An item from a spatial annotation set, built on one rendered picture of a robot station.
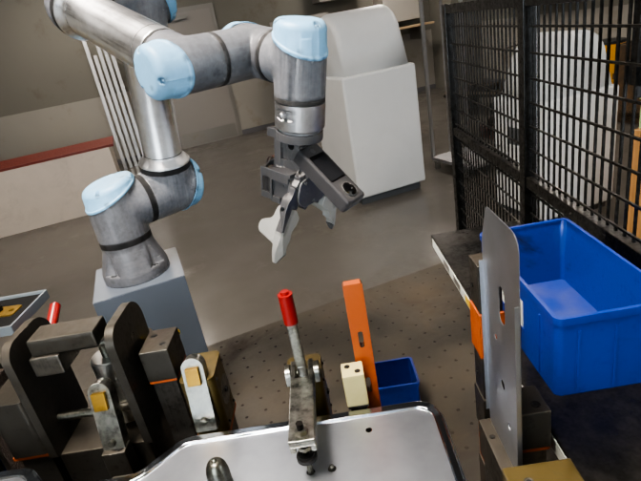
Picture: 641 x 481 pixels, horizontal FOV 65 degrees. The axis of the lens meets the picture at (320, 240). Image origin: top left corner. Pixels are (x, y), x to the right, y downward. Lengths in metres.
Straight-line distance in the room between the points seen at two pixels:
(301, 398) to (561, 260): 0.57
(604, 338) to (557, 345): 0.06
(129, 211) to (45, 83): 7.93
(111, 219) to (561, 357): 0.90
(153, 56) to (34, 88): 8.38
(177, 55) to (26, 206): 5.83
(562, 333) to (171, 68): 0.62
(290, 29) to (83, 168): 5.70
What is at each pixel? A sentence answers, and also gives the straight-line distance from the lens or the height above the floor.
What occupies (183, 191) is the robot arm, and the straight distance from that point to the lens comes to 1.21.
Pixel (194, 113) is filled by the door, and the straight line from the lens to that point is 9.04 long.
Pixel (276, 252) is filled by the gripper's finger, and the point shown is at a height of 1.25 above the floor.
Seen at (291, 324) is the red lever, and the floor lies 1.16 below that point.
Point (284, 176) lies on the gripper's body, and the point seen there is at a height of 1.36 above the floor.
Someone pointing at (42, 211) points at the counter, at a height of 0.17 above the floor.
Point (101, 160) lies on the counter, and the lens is 6.30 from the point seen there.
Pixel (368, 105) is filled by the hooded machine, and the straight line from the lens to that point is 4.39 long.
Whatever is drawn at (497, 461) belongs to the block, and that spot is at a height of 1.00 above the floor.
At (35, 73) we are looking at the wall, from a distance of 9.06.
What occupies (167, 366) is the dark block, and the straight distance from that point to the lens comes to 0.90.
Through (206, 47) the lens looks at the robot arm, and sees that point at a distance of 0.74.
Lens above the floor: 1.56
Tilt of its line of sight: 23 degrees down
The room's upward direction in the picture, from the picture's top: 11 degrees counter-clockwise
